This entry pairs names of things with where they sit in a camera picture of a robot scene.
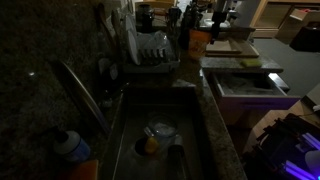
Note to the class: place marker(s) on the white soap bottle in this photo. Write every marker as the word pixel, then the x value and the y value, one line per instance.
pixel 71 146

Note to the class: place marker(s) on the orange utensil cup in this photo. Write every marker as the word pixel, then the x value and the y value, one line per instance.
pixel 198 41

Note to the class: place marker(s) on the glass bowl in sink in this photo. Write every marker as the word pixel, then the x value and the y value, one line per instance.
pixel 163 126

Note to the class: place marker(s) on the wooden cutting board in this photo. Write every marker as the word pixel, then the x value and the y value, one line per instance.
pixel 236 48

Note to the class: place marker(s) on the open white drawer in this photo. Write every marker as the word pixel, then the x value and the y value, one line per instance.
pixel 243 99

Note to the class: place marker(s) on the stainless steel sink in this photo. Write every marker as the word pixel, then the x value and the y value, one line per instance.
pixel 185 156

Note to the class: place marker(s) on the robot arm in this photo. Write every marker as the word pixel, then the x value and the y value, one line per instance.
pixel 219 16

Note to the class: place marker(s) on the dish drying rack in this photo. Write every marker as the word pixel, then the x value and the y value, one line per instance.
pixel 156 54

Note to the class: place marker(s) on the white plate in rack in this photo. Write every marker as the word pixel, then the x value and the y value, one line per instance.
pixel 133 46

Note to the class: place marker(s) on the yellow sponge pack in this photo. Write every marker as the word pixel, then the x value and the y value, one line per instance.
pixel 251 63

